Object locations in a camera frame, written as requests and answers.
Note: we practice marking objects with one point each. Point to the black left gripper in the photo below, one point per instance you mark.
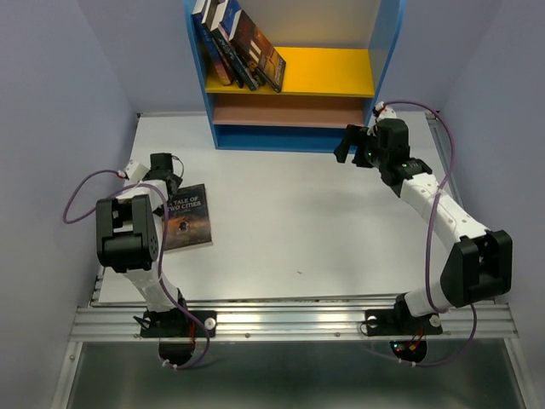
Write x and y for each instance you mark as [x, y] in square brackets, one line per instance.
[177, 180]

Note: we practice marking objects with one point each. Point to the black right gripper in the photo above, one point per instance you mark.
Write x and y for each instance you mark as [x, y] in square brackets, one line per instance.
[350, 137]

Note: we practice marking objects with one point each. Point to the dark purple cover book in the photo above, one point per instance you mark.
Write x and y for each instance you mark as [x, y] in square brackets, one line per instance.
[189, 224]

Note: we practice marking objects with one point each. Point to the Animal Farm book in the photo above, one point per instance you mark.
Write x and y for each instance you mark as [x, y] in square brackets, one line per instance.
[232, 21]

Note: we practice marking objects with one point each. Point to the Kate DiCamillo dark book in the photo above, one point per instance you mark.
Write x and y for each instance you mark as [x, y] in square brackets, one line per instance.
[257, 51]

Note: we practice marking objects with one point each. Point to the Three Days to See book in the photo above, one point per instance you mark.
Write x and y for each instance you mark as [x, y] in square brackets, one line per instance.
[211, 21]

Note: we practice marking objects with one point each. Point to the Jane Eyre blue book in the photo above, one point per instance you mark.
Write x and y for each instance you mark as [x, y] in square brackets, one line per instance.
[215, 57]

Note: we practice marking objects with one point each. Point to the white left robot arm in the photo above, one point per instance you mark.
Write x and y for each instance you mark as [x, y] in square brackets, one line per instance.
[130, 240]

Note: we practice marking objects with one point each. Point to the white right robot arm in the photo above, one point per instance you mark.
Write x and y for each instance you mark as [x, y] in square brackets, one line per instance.
[480, 261]

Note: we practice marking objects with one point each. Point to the blue bookshelf with coloured shelves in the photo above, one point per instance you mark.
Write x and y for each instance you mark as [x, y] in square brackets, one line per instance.
[337, 55]

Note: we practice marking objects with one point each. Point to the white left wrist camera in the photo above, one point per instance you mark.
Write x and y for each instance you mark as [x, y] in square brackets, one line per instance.
[133, 172]

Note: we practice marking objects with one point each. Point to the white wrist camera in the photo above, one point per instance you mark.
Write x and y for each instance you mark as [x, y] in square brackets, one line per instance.
[382, 111]
[133, 172]

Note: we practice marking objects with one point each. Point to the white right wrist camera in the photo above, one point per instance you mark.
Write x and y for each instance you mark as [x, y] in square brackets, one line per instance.
[382, 111]

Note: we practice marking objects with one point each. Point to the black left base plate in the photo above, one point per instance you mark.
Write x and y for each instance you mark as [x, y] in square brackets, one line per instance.
[168, 324]

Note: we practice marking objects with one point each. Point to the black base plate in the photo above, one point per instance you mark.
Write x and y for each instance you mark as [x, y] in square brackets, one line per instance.
[385, 323]
[168, 324]

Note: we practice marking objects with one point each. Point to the aluminium rail frame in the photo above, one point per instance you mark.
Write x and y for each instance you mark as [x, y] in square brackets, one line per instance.
[302, 247]

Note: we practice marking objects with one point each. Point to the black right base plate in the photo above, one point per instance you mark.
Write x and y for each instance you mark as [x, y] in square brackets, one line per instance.
[385, 323]

